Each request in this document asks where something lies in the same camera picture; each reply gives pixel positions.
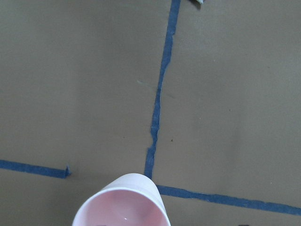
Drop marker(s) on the pink plastic cup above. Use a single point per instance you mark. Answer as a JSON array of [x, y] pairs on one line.
[[131, 200]]

